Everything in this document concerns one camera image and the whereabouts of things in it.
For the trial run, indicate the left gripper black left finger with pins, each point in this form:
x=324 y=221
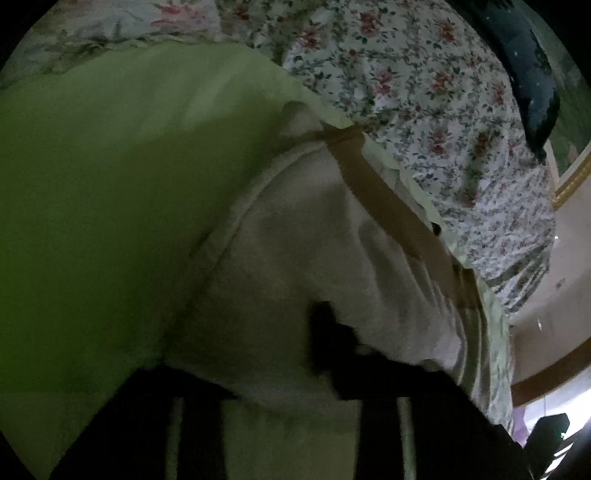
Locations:
x=161 y=423

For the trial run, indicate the floral quilt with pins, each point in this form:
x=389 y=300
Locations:
x=430 y=91

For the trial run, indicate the gold framed picture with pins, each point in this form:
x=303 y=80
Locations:
x=569 y=144

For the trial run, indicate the green bed sheet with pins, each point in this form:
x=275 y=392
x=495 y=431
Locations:
x=112 y=176

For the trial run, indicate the beige knit sweater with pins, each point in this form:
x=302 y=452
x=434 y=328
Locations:
x=322 y=223

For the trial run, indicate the dark hanging cloth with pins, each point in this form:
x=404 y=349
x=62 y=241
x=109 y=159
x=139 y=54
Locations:
x=531 y=77

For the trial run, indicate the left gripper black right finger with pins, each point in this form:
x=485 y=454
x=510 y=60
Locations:
x=414 y=423

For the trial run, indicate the floral pillow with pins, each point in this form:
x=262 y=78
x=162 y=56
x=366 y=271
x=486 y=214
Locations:
x=72 y=32

